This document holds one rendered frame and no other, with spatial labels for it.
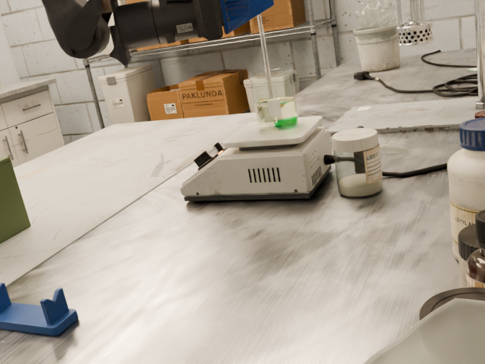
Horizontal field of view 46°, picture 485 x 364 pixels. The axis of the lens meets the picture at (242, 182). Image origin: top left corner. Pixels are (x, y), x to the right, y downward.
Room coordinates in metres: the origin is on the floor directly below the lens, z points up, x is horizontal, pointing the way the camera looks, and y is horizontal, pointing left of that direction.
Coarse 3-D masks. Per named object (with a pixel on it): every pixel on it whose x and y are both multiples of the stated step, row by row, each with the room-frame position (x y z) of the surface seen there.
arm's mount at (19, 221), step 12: (0, 168) 0.80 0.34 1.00; (12, 168) 0.82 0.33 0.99; (0, 180) 0.80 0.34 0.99; (12, 180) 0.81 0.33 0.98; (0, 192) 0.79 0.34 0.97; (12, 192) 0.81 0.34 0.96; (0, 204) 0.78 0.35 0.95; (12, 204) 0.80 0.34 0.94; (24, 204) 0.82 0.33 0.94; (0, 216) 0.78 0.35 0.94; (12, 216) 0.80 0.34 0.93; (24, 216) 0.81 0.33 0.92; (0, 228) 0.77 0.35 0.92; (12, 228) 0.79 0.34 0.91; (24, 228) 0.81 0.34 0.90; (0, 240) 0.77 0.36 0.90
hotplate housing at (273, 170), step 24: (288, 144) 0.74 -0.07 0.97; (312, 144) 0.75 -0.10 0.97; (216, 168) 0.77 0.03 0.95; (240, 168) 0.75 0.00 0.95; (264, 168) 0.74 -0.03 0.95; (288, 168) 0.72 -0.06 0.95; (312, 168) 0.73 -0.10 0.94; (192, 192) 0.79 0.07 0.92; (216, 192) 0.77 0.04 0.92; (240, 192) 0.75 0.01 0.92; (264, 192) 0.74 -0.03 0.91; (288, 192) 0.72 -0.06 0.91; (312, 192) 0.73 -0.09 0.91
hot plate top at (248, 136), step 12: (300, 120) 0.82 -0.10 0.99; (312, 120) 0.81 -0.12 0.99; (240, 132) 0.81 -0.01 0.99; (252, 132) 0.80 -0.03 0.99; (288, 132) 0.76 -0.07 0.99; (300, 132) 0.74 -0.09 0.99; (312, 132) 0.76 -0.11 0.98; (228, 144) 0.76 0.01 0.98; (240, 144) 0.75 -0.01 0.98; (252, 144) 0.75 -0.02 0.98; (264, 144) 0.74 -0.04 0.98; (276, 144) 0.73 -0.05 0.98
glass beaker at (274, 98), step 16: (256, 80) 0.77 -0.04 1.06; (272, 80) 0.76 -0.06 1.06; (288, 80) 0.77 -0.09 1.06; (256, 96) 0.78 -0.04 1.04; (272, 96) 0.76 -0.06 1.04; (288, 96) 0.77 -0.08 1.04; (256, 112) 0.78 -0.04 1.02; (272, 112) 0.76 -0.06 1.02; (288, 112) 0.77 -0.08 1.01; (272, 128) 0.76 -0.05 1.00; (288, 128) 0.76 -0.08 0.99
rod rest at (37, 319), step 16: (0, 288) 0.54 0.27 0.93; (0, 304) 0.53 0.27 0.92; (16, 304) 0.54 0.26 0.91; (48, 304) 0.49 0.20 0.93; (64, 304) 0.50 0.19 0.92; (0, 320) 0.51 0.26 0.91; (16, 320) 0.51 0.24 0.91; (32, 320) 0.50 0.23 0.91; (48, 320) 0.48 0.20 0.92; (64, 320) 0.49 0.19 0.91
